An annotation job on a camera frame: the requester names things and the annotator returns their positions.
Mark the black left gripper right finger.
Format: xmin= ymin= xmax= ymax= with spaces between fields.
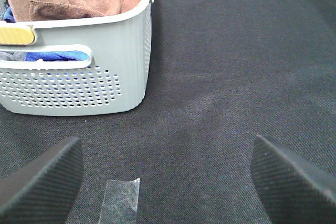
xmin=250 ymin=135 xmax=335 ymax=223

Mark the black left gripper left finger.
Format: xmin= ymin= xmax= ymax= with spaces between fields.
xmin=1 ymin=136 xmax=83 ymax=223

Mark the grey towel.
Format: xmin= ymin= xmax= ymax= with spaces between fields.
xmin=0 ymin=51 xmax=26 ymax=61

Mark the blue towel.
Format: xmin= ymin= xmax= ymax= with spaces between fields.
xmin=2 ymin=6 xmax=91 ymax=62

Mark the clear tape strip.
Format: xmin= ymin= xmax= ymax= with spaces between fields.
xmin=99 ymin=178 xmax=140 ymax=224

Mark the grey perforated laundry basket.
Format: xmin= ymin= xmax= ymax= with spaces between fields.
xmin=1 ymin=0 xmax=154 ymax=116

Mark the black table cloth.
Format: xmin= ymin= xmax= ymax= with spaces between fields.
xmin=1 ymin=0 xmax=335 ymax=223

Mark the yellow basket handle grip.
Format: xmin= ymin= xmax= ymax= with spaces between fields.
xmin=1 ymin=24 xmax=35 ymax=45

